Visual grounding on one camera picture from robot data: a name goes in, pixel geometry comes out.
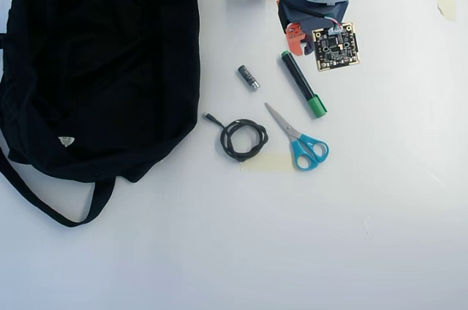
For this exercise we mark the black marker green cap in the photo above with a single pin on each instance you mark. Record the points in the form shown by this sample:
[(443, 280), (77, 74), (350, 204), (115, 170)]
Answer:
[(300, 79)]

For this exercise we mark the black AA battery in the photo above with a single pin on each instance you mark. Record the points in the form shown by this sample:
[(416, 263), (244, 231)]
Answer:
[(248, 78)]

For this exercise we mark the wide beige tape strip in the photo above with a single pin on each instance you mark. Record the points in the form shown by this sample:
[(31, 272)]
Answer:
[(270, 163)]

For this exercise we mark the black cloth bag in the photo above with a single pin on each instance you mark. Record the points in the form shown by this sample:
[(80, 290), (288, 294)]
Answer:
[(91, 68)]

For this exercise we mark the camera circuit board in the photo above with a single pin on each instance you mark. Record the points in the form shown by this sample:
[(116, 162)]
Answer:
[(336, 47)]

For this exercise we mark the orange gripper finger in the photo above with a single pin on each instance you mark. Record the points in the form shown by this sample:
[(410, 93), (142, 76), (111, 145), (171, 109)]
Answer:
[(295, 37)]

